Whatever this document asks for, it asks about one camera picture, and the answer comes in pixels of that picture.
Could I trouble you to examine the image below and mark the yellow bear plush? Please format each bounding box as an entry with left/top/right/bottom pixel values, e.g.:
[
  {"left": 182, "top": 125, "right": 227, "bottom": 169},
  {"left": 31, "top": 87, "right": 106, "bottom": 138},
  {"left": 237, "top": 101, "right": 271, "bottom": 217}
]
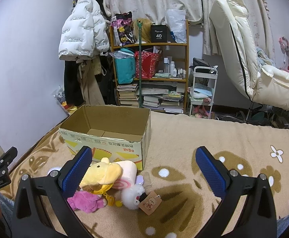
[{"left": 79, "top": 157, "right": 122, "bottom": 188}]

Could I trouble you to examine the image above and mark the pink purple plush toy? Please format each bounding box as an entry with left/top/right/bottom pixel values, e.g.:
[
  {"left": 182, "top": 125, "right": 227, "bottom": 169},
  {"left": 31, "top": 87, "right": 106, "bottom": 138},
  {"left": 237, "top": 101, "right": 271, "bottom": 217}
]
[{"left": 67, "top": 191, "right": 107, "bottom": 213}]

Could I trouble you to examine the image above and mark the pink roll cake plush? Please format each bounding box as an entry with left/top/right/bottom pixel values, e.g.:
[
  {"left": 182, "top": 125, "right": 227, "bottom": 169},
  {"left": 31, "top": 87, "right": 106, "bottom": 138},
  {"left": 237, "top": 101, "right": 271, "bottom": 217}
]
[{"left": 112, "top": 161, "right": 138, "bottom": 190}]

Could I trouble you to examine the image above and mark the beige patterned blanket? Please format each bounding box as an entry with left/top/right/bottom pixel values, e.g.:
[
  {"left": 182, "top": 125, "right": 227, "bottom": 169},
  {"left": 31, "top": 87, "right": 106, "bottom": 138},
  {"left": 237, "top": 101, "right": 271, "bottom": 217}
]
[{"left": 0, "top": 112, "right": 289, "bottom": 237}]

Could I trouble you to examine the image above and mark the open cardboard box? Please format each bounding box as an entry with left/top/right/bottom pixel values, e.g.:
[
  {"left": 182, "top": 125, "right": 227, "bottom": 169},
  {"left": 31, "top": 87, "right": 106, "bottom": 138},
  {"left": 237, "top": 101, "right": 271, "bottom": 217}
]
[{"left": 59, "top": 105, "right": 151, "bottom": 171}]

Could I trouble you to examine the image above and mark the small clear plastic packet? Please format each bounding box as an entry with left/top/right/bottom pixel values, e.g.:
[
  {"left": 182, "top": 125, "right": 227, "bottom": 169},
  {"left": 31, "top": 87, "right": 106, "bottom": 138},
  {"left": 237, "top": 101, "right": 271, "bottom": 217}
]
[{"left": 135, "top": 172, "right": 152, "bottom": 189}]

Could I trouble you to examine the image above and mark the white rolling cart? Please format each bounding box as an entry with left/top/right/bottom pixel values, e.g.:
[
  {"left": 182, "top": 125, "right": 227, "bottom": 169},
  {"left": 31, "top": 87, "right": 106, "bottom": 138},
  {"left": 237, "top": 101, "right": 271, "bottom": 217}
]
[{"left": 188, "top": 66, "right": 218, "bottom": 119}]

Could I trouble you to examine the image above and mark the stack of books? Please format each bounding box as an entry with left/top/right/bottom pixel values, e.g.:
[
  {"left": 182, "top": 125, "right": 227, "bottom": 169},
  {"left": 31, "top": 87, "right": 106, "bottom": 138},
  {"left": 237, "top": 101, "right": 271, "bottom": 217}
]
[{"left": 117, "top": 83, "right": 139, "bottom": 107}]

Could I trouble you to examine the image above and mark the beige hanging coat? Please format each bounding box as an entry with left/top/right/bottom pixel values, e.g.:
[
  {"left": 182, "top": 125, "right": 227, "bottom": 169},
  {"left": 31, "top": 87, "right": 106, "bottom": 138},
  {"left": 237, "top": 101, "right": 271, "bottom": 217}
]
[{"left": 78, "top": 56, "right": 105, "bottom": 105}]

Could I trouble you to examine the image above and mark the wooden bookshelf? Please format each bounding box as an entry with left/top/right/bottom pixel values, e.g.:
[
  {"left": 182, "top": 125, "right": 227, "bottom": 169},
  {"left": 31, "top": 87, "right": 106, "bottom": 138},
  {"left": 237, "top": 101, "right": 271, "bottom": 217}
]
[{"left": 110, "top": 14, "right": 189, "bottom": 114}]

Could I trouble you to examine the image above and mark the teal gift bag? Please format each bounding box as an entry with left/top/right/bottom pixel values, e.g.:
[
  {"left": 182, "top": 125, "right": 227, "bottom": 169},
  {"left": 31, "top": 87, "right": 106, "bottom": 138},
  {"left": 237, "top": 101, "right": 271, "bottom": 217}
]
[{"left": 112, "top": 48, "right": 136, "bottom": 84}]

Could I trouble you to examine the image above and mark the red gift bag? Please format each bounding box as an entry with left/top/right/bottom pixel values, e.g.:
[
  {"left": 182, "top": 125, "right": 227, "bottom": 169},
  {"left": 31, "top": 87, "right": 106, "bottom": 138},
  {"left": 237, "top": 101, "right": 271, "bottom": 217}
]
[{"left": 142, "top": 51, "right": 161, "bottom": 79}]

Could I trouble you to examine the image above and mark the white puffer jacket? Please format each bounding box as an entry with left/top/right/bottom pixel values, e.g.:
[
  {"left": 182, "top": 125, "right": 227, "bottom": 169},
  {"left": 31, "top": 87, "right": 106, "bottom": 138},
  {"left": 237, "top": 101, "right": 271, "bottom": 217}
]
[{"left": 58, "top": 0, "right": 111, "bottom": 62}]

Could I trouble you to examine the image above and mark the black box labelled 40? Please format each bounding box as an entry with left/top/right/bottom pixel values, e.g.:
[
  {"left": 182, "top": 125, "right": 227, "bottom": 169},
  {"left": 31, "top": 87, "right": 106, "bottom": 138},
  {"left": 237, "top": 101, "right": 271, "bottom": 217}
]
[{"left": 150, "top": 24, "right": 168, "bottom": 43}]

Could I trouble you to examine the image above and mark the cream reclining chair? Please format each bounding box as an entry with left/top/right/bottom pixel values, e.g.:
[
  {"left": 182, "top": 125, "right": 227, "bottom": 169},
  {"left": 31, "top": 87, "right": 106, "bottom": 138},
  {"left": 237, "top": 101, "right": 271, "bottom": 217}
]
[{"left": 209, "top": 0, "right": 289, "bottom": 111}]

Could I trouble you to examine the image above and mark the clear plastic bag on shelf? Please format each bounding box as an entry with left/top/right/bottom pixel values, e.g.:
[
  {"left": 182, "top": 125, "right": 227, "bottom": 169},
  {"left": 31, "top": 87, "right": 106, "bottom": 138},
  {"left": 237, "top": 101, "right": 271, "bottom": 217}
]
[{"left": 166, "top": 9, "right": 187, "bottom": 44}]

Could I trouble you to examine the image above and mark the green pole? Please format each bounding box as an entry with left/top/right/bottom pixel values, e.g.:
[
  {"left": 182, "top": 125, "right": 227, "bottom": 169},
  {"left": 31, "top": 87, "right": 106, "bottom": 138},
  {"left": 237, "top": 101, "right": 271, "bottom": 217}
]
[{"left": 138, "top": 20, "right": 143, "bottom": 108}]

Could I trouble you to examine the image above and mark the floral curtain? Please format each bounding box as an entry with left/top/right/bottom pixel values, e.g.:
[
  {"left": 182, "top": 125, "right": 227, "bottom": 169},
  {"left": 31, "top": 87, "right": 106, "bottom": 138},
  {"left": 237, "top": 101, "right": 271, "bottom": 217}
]
[{"left": 105, "top": 0, "right": 275, "bottom": 58}]

